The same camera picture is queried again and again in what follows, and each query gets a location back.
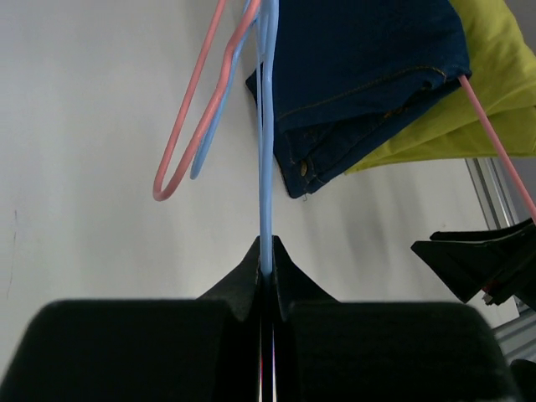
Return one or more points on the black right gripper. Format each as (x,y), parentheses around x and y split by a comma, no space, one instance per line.
(499,262)

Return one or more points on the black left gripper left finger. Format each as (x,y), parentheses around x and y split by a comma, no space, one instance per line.
(202,349)

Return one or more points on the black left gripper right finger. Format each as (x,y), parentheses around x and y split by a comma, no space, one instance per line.
(330,350)

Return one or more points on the blue hanger of yellow trousers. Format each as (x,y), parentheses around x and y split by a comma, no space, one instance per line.
(251,16)

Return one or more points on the blue hanger of print trousers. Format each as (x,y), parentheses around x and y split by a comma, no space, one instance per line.
(267,26)

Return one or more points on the pink hanger of navy trousers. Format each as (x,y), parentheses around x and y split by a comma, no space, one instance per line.
(497,144)

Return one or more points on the olive green trousers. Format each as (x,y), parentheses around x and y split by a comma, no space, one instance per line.
(503,78)

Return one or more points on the navy blue trousers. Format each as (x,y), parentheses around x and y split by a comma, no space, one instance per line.
(350,75)

